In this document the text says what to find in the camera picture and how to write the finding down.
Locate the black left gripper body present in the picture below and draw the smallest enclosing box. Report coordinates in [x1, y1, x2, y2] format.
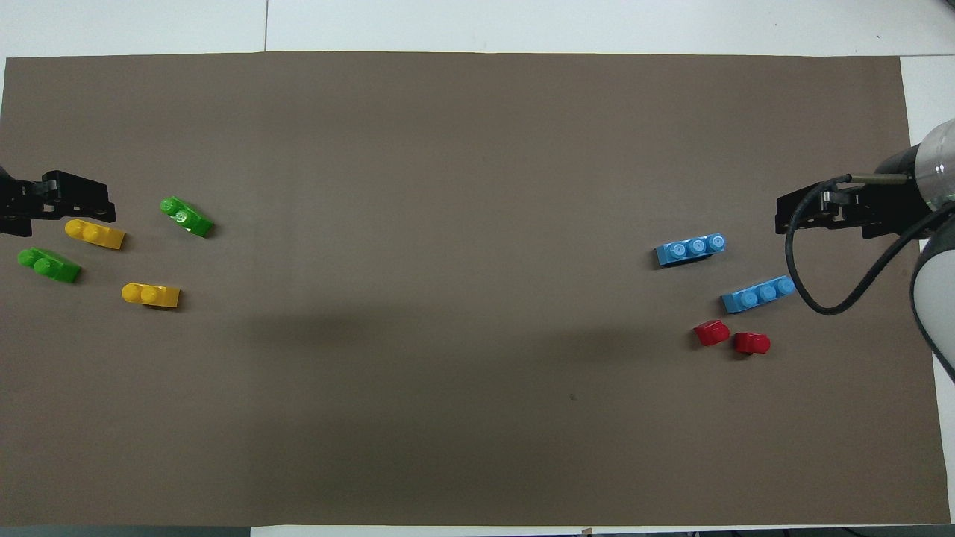
[0, 176, 48, 239]

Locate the green two-stud toy block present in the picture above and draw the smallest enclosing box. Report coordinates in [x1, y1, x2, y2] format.
[16, 247, 82, 284]
[160, 195, 215, 239]

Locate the blue three-stud toy block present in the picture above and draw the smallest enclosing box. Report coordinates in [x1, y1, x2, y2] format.
[720, 274, 797, 315]
[654, 233, 727, 269]

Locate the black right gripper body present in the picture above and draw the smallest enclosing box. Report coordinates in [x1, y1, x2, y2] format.
[842, 176, 929, 241]

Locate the brown table mat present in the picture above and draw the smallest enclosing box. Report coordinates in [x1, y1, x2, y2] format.
[0, 51, 945, 527]

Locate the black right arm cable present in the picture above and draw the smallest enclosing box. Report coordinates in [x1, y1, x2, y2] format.
[784, 174, 955, 316]

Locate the yellow two-stud toy block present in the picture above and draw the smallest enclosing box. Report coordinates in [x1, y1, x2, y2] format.
[121, 282, 181, 310]
[64, 218, 126, 251]

